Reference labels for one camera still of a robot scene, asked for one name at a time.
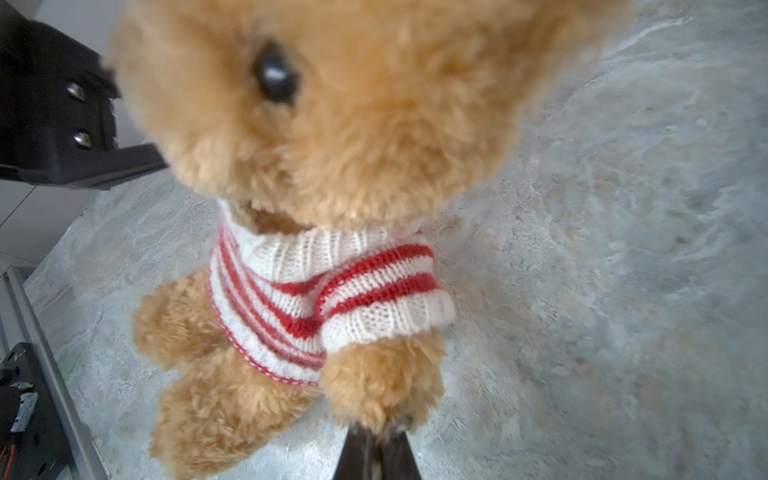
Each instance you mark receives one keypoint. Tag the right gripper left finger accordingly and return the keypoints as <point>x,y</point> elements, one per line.
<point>57,121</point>

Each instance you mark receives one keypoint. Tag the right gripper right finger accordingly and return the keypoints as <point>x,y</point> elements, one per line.
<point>366,456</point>

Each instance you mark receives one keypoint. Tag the red white striped knit sweater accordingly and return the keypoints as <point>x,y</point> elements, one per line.
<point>286,302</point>

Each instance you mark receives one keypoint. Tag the brown plush teddy bear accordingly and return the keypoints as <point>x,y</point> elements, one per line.
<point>336,115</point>

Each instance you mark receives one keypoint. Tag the aluminium mounting rail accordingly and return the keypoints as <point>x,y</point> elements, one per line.
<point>20,324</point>

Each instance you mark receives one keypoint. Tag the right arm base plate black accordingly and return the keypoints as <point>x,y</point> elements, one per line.
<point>33,441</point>

